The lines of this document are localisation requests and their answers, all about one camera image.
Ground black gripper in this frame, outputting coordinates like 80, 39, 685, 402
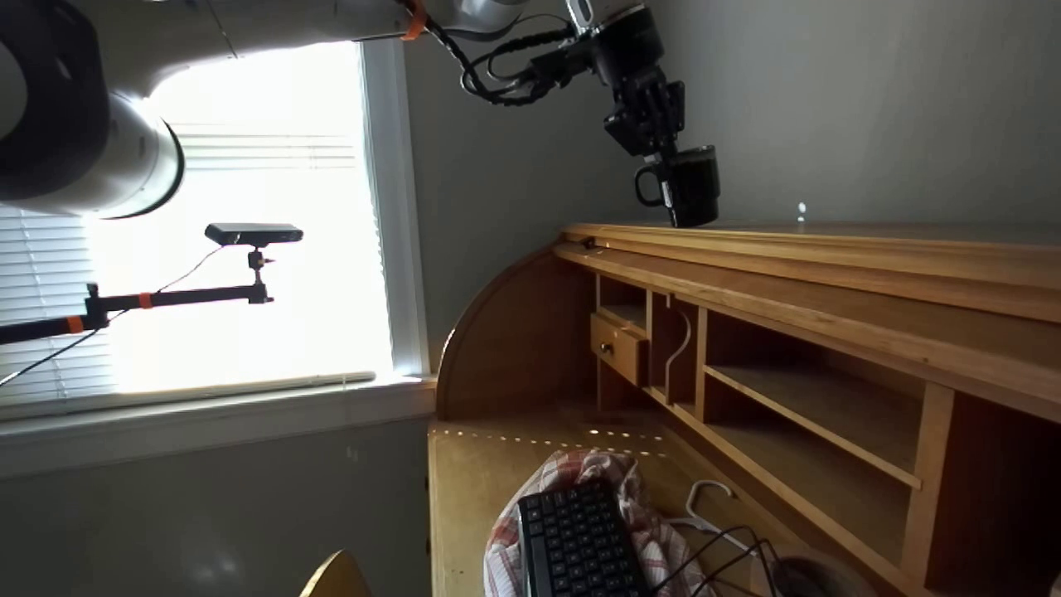
565, 0, 685, 154

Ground dark brown mug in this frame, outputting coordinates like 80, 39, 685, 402
633, 147, 719, 227

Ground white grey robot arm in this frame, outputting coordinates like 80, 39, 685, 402
0, 0, 685, 217

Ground wooden roll-top desk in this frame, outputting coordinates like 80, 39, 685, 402
427, 224, 1061, 597

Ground small wooden drawer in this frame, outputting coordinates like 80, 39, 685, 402
592, 311, 648, 383

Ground white window blinds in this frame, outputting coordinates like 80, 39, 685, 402
0, 41, 391, 407

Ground white plastic hanger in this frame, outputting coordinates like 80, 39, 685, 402
676, 478, 737, 536

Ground black keyboard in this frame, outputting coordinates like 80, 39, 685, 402
518, 478, 648, 597

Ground red white checkered cloth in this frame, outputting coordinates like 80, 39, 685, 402
481, 446, 702, 597

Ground wooden chair back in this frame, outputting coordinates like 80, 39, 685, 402
299, 551, 371, 597

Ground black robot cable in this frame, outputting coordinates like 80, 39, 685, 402
399, 0, 592, 110

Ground black wire hanger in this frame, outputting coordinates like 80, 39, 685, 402
651, 522, 779, 597

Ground black camera on boom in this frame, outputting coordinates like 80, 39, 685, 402
206, 222, 306, 249

